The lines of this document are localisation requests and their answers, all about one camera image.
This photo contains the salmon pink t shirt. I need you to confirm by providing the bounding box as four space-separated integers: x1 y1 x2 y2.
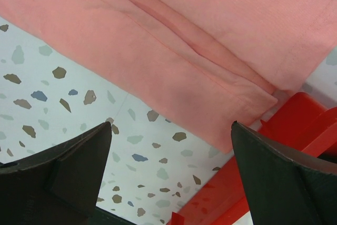
1 0 336 153

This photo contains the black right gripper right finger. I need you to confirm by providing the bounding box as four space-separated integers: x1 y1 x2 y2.
231 121 336 224

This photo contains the red plastic bin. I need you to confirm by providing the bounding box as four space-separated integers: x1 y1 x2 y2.
170 92 336 224

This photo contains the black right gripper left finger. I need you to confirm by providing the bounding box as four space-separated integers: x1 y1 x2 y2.
1 122 112 224

